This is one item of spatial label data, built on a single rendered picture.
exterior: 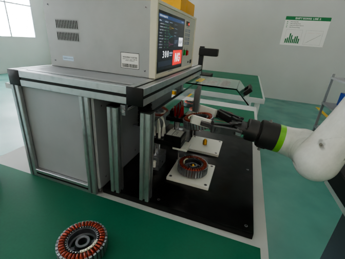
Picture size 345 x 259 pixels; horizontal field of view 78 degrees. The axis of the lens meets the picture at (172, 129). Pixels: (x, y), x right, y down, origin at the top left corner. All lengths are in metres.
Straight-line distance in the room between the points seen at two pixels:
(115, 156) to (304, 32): 5.74
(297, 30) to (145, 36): 5.55
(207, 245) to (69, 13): 0.77
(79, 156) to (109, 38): 0.37
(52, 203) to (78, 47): 0.49
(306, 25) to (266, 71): 1.23
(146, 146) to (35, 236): 0.35
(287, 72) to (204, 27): 2.36
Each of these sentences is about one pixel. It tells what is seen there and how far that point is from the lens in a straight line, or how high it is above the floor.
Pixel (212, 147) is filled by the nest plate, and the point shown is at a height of 0.78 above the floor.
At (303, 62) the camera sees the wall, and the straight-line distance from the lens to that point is 6.12.
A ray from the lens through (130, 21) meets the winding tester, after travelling 0.67.
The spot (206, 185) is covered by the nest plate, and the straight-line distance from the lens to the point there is 0.75.
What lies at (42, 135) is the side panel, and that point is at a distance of 0.81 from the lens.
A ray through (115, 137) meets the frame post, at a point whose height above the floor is 0.96.
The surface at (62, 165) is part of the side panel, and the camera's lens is 0.80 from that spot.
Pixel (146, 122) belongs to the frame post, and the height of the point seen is 1.03.
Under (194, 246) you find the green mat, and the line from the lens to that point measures 0.61.
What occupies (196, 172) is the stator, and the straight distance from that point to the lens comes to 0.75.
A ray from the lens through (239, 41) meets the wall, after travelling 5.99.
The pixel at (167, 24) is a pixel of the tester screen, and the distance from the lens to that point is 0.71.
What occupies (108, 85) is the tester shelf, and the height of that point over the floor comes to 1.11.
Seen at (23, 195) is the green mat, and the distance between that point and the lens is 0.83.
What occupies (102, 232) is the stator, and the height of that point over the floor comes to 0.79.
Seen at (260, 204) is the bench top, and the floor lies 0.75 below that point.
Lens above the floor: 1.23
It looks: 23 degrees down
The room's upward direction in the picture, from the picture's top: 4 degrees clockwise
